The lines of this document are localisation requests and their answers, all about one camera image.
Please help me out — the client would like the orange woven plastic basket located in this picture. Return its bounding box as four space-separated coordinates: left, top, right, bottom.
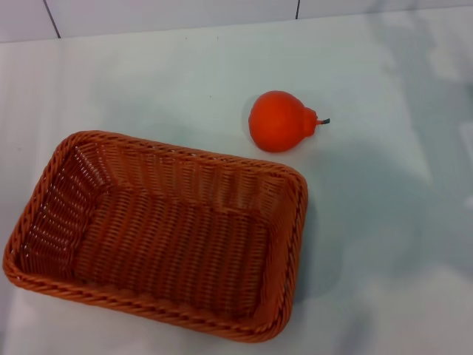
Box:
2 129 310 344

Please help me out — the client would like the orange toy pear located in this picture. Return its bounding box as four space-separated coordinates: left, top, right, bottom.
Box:
248 89 331 153

